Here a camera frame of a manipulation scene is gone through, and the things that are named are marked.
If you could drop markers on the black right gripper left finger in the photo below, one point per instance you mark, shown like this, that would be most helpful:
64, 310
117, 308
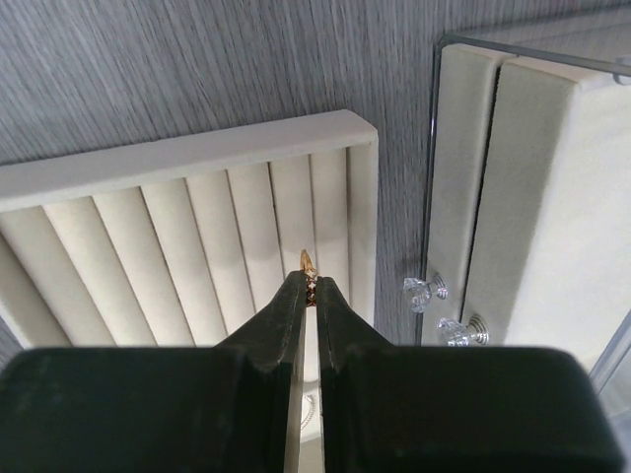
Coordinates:
234, 407

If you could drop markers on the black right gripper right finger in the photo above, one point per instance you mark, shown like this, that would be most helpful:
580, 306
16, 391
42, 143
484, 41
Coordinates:
388, 408

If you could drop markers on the beige jewelry drawer tray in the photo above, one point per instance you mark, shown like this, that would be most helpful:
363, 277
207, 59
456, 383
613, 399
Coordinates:
180, 242

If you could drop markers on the beige jewelry box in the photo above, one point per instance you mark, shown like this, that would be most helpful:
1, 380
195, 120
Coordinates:
529, 225

